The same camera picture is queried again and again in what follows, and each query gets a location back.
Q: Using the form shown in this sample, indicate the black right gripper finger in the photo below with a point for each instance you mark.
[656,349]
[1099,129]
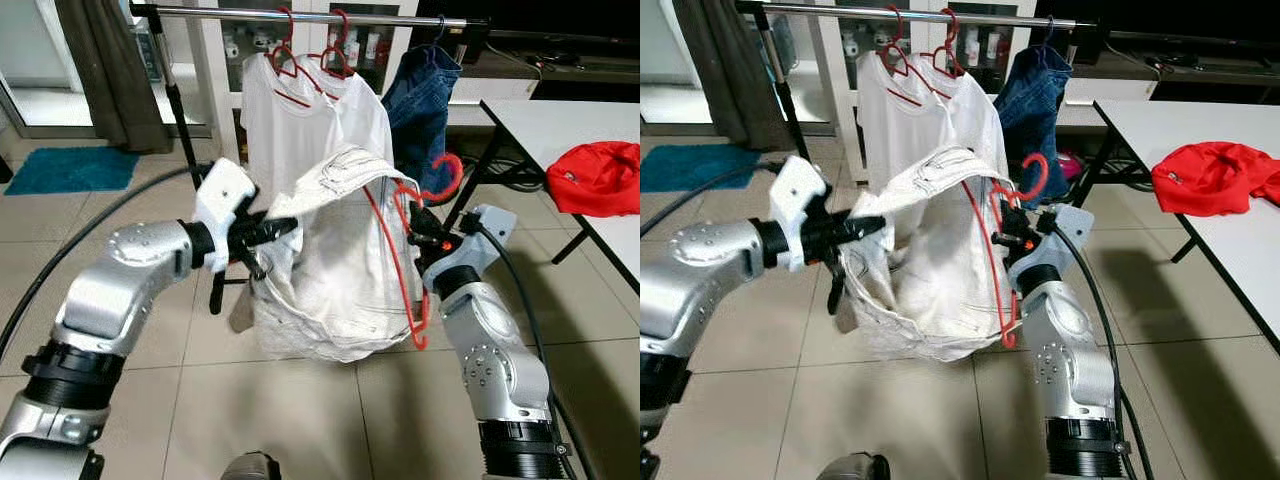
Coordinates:
[418,211]
[1004,210]
[1012,241]
[427,241]

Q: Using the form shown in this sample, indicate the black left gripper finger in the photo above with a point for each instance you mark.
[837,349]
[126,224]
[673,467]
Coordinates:
[278,224]
[864,241]
[273,241]
[868,224]

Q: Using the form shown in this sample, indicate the off-white seamed garment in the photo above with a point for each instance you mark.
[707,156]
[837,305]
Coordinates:
[930,290]
[330,290]

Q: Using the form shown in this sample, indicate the red garment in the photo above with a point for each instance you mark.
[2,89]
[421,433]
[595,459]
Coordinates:
[1210,180]
[595,180]

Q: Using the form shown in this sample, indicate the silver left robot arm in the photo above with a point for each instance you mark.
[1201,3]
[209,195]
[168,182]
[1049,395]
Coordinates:
[110,290]
[700,280]

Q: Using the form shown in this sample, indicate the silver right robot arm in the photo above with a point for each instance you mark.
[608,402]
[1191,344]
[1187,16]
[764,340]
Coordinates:
[1065,340]
[490,350]

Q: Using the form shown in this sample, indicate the blue jeans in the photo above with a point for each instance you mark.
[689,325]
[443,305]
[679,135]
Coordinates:
[420,110]
[1030,110]

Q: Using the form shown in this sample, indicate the teal floor mat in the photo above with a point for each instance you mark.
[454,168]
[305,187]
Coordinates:
[70,170]
[700,168]

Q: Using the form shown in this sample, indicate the white table black legs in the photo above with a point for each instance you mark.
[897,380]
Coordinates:
[560,120]
[1140,125]

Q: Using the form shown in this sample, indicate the metal clothes rack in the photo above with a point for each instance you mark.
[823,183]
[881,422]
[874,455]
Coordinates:
[300,15]
[900,13]

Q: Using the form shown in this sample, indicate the grey robot leg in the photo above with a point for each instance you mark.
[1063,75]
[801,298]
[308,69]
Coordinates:
[852,467]
[250,467]

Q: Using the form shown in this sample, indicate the black television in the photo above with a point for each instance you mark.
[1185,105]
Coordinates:
[1170,15]
[560,15]

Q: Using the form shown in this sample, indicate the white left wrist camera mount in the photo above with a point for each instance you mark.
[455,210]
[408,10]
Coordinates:
[222,195]
[795,195]

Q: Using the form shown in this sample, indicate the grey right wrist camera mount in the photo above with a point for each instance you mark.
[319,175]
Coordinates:
[490,230]
[1070,228]

